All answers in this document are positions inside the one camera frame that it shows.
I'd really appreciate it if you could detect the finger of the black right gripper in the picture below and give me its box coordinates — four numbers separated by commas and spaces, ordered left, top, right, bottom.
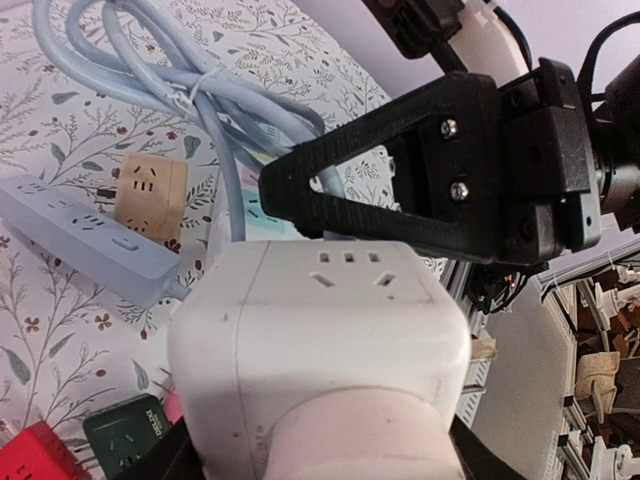
259, 72, 503, 263

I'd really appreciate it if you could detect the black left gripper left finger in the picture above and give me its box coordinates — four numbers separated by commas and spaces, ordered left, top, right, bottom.
114, 419, 205, 480

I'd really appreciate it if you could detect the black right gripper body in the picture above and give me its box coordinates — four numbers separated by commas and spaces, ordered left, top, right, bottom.
496, 58, 602, 266

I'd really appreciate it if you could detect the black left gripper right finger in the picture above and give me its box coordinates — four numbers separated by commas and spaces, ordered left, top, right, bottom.
450, 419, 524, 480

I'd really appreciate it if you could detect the pink plug adapter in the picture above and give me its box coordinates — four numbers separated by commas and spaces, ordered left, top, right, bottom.
163, 386, 183, 425

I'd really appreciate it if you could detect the dark green cube socket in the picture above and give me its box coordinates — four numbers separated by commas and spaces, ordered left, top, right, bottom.
82, 394, 171, 479

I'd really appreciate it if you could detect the red cube socket adapter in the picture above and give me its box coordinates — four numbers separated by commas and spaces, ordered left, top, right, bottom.
1, 421, 91, 480

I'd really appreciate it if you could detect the white plug block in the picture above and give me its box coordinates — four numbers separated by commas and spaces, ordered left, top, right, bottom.
168, 241, 471, 479

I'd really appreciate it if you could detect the white colourful power strip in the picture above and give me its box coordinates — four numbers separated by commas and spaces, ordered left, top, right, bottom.
209, 114, 401, 261

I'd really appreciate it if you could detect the blue power strip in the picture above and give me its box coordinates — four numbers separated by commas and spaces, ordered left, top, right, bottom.
1, 175, 190, 308

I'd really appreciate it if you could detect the yellow cube socket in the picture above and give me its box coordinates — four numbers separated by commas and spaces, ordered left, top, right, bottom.
96, 153, 188, 243

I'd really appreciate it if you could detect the light blue cable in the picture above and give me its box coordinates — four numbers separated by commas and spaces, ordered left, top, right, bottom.
31, 0, 346, 241

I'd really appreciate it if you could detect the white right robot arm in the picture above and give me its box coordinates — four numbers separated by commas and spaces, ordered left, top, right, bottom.
259, 1, 639, 266

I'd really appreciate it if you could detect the floral table cloth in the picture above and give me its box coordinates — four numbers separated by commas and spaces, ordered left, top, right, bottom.
0, 0, 401, 480

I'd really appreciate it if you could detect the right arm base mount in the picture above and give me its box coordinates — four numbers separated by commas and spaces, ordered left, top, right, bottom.
465, 262, 549, 315

